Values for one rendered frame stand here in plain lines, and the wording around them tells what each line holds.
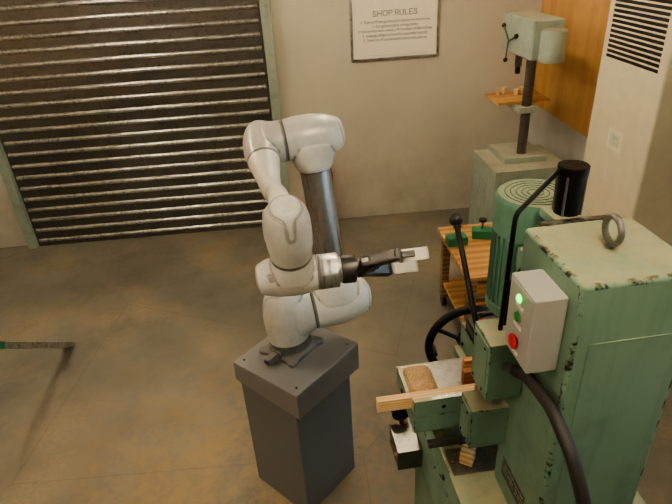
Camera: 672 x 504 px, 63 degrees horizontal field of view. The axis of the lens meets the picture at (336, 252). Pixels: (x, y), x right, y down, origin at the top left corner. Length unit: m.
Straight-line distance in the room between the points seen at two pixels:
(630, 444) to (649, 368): 0.20
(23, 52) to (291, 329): 3.14
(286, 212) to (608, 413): 0.75
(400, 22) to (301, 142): 2.59
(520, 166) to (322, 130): 2.19
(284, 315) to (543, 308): 1.12
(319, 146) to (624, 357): 1.07
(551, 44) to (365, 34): 1.39
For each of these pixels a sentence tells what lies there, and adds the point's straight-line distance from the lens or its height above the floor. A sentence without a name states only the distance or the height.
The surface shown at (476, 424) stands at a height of 1.04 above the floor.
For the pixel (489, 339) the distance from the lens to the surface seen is 1.18.
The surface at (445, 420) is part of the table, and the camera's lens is 1.59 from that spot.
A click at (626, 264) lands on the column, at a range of 1.05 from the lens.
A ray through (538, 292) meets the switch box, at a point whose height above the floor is 1.48.
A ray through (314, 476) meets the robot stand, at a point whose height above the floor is 0.18.
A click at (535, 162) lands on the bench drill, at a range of 3.83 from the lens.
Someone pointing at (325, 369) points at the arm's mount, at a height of 0.71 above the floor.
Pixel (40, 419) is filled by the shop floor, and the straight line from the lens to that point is 3.28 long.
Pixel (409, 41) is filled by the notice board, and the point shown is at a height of 1.37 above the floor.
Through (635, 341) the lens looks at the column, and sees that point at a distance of 1.09.
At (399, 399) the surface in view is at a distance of 1.55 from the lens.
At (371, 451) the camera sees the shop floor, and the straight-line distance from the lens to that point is 2.66.
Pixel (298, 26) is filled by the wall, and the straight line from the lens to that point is 4.17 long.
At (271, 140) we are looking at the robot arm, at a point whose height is 1.50.
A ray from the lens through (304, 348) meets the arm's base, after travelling 2.04.
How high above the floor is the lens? 2.02
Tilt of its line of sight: 29 degrees down
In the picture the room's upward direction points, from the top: 4 degrees counter-clockwise
